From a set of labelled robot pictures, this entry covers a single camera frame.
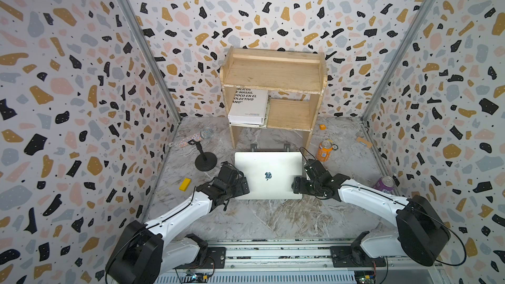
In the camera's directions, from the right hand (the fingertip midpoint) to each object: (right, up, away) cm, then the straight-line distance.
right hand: (299, 186), depth 88 cm
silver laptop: (-13, +5, 0) cm, 14 cm away
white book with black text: (-23, +36, +4) cm, 43 cm away
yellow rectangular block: (-53, 0, +5) cm, 53 cm away
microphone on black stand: (-45, +10, +13) cm, 48 cm away
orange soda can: (+14, +16, +8) cm, 22 cm away
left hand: (-25, +1, -1) cm, 25 cm away
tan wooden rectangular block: (+44, +19, +28) cm, 55 cm away
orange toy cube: (+19, +28, +29) cm, 45 cm away
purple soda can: (+36, +2, -5) cm, 36 cm away
